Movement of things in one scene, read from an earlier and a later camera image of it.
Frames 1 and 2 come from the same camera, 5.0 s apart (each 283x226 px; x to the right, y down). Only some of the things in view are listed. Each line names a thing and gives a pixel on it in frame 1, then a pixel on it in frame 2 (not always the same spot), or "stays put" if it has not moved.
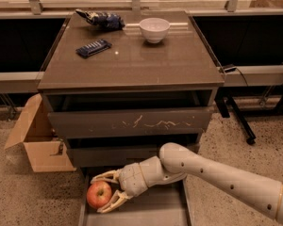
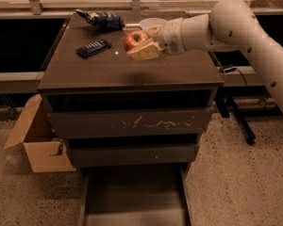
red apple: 98,193 to 134,39
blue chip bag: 103,21 stays put
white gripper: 131,177 to 170,35
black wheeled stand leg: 224,103 stays put
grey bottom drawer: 167,203 stays put
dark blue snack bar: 94,47 stays put
